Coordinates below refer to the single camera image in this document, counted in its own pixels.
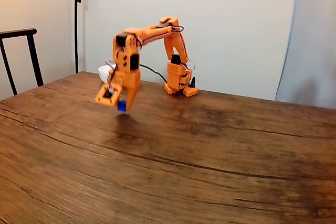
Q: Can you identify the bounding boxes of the white bowl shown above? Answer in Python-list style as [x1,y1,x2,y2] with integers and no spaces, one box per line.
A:
[98,64,117,85]

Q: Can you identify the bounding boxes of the orange gripper camera mount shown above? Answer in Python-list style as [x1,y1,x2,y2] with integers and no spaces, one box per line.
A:
[93,78,123,108]

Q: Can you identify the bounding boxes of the black chair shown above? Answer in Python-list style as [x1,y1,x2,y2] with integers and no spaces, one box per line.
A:
[0,28,45,96]

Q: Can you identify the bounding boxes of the black floor lamp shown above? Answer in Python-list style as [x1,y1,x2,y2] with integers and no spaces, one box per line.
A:
[74,0,118,74]

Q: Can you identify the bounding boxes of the black cable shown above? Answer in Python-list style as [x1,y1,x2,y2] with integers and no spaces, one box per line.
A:
[139,63,169,83]

